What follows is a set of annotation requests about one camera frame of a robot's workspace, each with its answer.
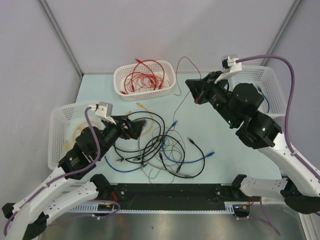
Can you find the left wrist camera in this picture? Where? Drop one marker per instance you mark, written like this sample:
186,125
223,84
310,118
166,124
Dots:
103,111

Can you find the white basket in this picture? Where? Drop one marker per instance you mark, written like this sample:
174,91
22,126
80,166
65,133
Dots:
66,124
145,79
266,82

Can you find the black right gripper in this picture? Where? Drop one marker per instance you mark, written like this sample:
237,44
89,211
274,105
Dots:
198,87

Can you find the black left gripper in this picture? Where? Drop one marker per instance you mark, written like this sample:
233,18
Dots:
135,127

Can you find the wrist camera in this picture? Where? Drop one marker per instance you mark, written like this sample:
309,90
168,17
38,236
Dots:
103,111
230,67

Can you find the white basket left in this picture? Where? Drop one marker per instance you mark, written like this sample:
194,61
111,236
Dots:
66,124

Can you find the white slotted cable duct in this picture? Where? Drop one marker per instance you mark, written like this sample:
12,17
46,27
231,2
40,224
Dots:
97,208

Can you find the white basket right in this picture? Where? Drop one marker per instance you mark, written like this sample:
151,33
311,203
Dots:
266,82

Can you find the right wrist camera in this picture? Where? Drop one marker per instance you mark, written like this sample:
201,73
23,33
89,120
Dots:
230,67

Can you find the white basket top centre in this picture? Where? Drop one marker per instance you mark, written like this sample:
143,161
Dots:
145,79

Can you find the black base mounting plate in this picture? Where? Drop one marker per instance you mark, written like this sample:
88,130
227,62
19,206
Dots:
172,196

